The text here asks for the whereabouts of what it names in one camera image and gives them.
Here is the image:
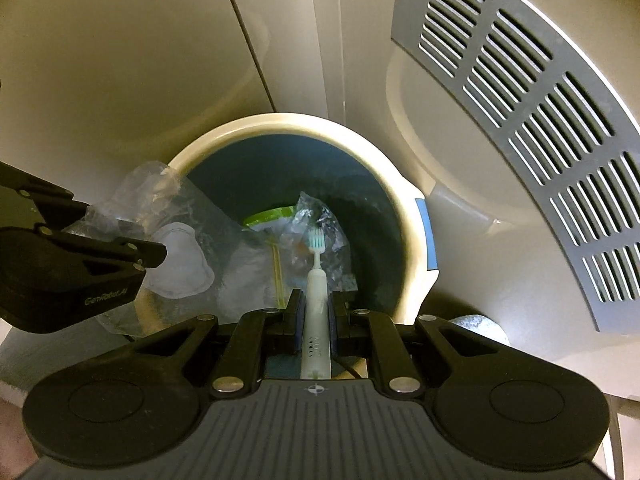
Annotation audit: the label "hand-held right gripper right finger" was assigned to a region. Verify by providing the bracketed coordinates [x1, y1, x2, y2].
[331, 291, 481, 397]

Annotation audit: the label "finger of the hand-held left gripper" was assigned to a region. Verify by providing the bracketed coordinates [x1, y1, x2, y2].
[0, 160, 91, 229]
[34, 226, 169, 287]

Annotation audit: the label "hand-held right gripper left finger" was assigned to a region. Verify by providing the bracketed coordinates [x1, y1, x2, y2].
[150, 288, 307, 397]

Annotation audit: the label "white toothbrush teal bristles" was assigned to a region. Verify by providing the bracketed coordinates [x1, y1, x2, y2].
[299, 227, 334, 381]

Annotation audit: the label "clear zip bag yellow seal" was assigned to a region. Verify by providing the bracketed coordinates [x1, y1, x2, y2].
[65, 160, 297, 337]

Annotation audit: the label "small clear crinkly wrapper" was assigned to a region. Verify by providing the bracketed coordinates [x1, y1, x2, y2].
[292, 190, 352, 262]

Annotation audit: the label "green snack bag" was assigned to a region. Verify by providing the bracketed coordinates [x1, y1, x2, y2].
[243, 205, 299, 232]

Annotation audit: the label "cream round trash bin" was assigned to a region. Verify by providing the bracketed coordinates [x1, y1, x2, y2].
[167, 112, 441, 327]

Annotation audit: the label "white round object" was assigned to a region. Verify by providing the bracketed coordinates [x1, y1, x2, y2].
[447, 314, 512, 349]

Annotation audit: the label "wide grey vent grille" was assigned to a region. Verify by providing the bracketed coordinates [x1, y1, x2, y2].
[390, 0, 640, 334]

